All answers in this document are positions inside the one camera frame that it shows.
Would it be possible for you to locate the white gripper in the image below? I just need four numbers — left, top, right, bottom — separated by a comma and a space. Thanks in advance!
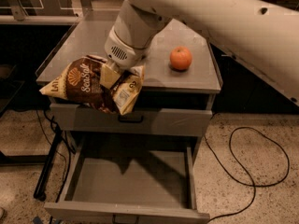
100, 27, 150, 89

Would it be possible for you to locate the brown chip bag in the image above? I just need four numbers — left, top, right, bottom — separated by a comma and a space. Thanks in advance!
39, 56, 144, 115

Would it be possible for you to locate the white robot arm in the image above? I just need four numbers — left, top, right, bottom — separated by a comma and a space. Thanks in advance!
105, 0, 299, 104

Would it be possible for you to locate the closed top drawer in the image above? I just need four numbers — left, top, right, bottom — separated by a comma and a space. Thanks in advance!
50, 104, 212, 136

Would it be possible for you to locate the grey drawer cabinet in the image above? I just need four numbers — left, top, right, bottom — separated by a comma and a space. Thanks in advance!
37, 10, 221, 224

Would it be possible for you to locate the open middle drawer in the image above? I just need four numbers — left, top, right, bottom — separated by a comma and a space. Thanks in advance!
45, 145, 210, 224

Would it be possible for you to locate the orange fruit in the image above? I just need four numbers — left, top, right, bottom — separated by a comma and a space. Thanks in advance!
169, 46, 192, 71

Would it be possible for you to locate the black table leg frame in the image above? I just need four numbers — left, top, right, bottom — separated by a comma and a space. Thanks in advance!
0, 132, 62, 202

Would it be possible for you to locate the black floor cable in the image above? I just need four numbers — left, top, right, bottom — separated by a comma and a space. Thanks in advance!
204, 126, 291, 223

